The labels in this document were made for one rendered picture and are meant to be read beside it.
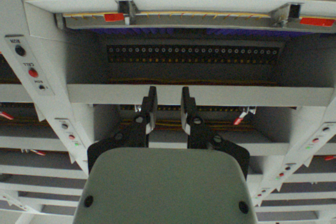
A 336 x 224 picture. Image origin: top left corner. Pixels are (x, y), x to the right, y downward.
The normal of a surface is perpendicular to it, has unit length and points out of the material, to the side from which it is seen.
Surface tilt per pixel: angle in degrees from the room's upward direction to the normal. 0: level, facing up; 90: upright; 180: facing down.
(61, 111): 90
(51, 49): 90
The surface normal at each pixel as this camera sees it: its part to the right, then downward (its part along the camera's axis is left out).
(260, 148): -0.02, 0.27
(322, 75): -1.00, -0.01
